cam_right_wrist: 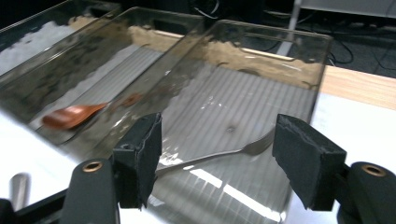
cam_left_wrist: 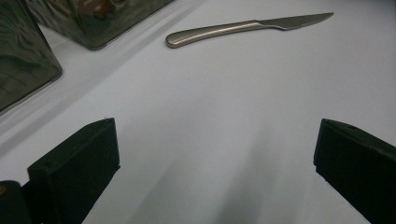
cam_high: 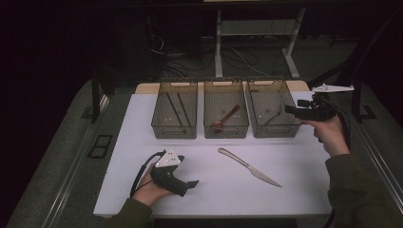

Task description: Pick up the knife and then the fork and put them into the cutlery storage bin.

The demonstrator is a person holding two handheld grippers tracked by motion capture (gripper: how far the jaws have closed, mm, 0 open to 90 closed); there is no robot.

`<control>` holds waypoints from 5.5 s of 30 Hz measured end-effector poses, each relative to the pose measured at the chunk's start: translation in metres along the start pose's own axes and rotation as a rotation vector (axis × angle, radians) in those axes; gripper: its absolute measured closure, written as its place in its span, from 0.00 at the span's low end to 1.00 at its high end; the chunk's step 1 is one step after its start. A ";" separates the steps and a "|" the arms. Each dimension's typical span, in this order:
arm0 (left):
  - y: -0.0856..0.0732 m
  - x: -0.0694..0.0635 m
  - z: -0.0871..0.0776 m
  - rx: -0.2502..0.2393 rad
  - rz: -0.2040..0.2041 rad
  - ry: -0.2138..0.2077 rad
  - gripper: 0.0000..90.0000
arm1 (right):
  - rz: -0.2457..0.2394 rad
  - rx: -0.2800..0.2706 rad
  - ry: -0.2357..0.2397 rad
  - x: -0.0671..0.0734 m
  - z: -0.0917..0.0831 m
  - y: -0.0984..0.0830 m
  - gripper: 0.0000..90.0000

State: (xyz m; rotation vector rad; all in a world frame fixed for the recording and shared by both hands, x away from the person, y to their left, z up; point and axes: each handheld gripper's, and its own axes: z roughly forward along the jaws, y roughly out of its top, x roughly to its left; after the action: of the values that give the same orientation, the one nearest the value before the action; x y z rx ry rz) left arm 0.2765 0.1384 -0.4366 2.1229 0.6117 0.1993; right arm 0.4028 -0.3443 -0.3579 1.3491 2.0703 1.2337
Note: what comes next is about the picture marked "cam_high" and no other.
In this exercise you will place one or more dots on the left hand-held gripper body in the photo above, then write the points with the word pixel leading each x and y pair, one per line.
pixel 168 180

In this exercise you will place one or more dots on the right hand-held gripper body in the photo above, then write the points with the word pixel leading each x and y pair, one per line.
pixel 321 110

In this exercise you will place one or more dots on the white tablecloth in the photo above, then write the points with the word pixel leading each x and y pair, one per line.
pixel 221 196

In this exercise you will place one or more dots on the white metal stand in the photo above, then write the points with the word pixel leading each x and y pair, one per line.
pixel 218 47

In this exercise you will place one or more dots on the person's left hand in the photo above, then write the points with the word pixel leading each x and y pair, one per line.
pixel 147 191

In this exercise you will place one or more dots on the aluminium floor rail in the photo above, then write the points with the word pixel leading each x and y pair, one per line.
pixel 380 161
pixel 68 190

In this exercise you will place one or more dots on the black chopstick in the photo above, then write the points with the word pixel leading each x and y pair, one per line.
pixel 174 109
pixel 183 109

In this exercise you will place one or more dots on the smoky clear plastic bin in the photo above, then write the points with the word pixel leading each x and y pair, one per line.
pixel 225 131
pixel 174 131
pixel 272 130

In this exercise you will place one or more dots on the steel table knife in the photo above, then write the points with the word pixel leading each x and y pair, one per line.
pixel 253 171

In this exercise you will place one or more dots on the person's right hand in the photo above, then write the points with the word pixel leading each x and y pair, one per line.
pixel 332 136

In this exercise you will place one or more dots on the black metal stand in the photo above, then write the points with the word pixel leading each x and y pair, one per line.
pixel 357 101

